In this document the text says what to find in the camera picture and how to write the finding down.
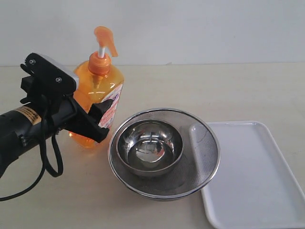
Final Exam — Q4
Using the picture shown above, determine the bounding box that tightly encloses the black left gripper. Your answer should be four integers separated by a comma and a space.
51, 96, 113, 143

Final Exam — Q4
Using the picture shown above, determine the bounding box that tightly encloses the orange pump soap bottle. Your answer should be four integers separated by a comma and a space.
68, 25, 125, 149

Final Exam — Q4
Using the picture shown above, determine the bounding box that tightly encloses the grey left Piper robot arm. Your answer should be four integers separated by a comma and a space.
0, 96, 113, 177

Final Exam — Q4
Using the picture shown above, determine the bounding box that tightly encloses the small stainless steel bowl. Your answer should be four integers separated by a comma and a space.
115, 119, 184, 177

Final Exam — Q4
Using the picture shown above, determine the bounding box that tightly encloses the steel mesh colander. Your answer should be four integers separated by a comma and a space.
108, 108, 221, 201

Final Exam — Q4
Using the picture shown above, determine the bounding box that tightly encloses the white plastic tray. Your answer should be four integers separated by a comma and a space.
201, 121, 305, 229

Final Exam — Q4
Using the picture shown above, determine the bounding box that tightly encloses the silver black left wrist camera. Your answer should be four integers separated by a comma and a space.
20, 52, 79, 104

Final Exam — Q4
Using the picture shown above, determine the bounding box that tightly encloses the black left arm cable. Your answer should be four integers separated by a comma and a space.
0, 95, 64, 202

